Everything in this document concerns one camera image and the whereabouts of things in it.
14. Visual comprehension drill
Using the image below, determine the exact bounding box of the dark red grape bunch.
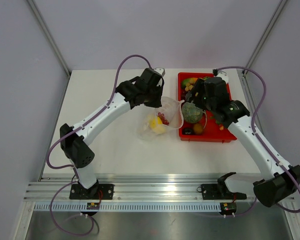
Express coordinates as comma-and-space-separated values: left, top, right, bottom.
181, 91, 191, 101

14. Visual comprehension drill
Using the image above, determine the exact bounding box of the clear zip top bag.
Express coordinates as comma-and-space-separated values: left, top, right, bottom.
136, 96, 185, 140

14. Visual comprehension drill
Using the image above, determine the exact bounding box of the pink red grape bunch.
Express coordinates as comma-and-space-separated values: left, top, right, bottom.
157, 112, 169, 126

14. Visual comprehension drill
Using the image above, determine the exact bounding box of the yellow mango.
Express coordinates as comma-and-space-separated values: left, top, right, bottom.
149, 116, 166, 135

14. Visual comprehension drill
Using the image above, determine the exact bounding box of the small orange fruit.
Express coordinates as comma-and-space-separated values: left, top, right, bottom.
192, 123, 205, 135

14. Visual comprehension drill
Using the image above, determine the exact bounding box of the black dark fruit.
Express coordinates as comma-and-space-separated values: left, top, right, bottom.
182, 127, 194, 135

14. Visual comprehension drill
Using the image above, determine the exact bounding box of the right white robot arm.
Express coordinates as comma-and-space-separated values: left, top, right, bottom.
186, 77, 300, 212

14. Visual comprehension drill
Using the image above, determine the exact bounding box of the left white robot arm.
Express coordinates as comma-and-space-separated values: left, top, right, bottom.
59, 67, 165, 200

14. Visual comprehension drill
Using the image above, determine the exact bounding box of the tan longan bunch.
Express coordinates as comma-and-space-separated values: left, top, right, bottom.
184, 83, 194, 92

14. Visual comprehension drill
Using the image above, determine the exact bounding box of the green netted melon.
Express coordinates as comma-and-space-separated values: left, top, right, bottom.
181, 102, 203, 124

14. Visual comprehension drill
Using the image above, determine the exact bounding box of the red plastic tray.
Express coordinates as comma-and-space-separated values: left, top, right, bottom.
177, 72, 237, 143

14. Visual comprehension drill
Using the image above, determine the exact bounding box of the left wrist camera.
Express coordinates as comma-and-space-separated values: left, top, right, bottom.
153, 67, 166, 77

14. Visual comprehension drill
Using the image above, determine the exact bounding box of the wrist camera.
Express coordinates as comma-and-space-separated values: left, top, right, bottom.
153, 67, 166, 77
212, 69, 229, 84

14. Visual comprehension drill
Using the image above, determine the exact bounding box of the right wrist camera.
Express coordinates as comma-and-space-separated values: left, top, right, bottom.
212, 69, 229, 84

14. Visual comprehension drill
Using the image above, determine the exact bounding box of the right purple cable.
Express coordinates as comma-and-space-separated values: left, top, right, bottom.
212, 65, 300, 218

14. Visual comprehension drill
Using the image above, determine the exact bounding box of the purple cable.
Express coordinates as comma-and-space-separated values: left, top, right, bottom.
212, 65, 300, 218
46, 54, 155, 237

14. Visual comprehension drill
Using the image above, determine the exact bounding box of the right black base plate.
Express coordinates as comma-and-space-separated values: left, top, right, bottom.
196, 183, 247, 201

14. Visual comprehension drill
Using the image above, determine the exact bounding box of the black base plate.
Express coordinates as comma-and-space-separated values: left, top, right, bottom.
196, 183, 247, 201
69, 183, 115, 200

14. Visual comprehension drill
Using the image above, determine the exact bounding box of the aluminium rail beam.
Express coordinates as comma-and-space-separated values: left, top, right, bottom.
23, 174, 296, 203

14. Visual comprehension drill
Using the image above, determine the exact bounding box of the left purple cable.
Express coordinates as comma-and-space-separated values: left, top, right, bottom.
46, 54, 155, 237

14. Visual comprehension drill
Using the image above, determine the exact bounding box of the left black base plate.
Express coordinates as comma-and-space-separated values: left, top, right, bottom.
69, 183, 115, 200

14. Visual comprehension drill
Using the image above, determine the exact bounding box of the right aluminium frame post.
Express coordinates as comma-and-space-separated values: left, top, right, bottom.
245, 0, 290, 69

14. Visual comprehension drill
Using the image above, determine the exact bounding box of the aluminium frame post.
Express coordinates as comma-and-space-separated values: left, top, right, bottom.
25, 0, 72, 80
245, 0, 290, 69

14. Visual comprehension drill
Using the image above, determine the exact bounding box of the left aluminium frame post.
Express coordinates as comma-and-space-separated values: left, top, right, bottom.
25, 0, 72, 80

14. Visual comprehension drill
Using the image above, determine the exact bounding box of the white slotted cable duct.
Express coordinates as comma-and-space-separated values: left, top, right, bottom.
34, 201, 221, 213

